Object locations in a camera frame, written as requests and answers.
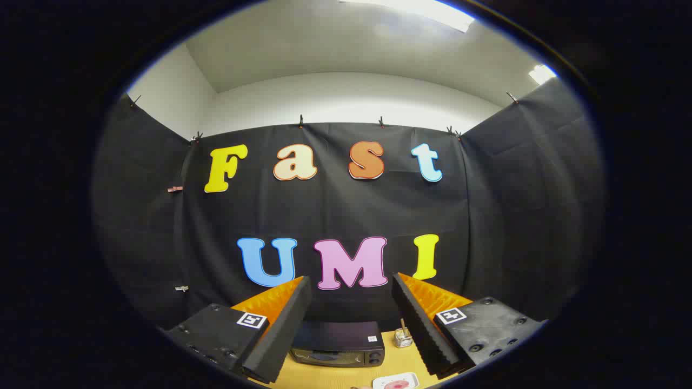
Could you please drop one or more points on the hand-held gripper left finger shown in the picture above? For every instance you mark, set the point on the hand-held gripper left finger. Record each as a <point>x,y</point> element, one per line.
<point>281,329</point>

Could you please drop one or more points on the black toaster oven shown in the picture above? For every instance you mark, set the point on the black toaster oven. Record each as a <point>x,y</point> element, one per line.
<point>338,337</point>

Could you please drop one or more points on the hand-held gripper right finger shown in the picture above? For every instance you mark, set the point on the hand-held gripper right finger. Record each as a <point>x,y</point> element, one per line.
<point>419,319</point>

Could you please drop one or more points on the small glass container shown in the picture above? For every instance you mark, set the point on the small glass container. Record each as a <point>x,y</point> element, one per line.
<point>402,339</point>

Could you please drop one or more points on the white square plate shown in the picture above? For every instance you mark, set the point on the white square plate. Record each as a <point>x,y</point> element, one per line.
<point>413,378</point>

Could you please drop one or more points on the ceiling light panel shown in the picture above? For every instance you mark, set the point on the ceiling light panel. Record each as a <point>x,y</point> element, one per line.
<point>541,74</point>
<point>427,12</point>

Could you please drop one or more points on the pink round food slice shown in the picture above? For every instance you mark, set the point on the pink round food slice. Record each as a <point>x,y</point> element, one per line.
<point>396,384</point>

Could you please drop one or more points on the row of black clips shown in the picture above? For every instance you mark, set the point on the row of black clips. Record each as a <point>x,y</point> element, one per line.
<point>301,121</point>

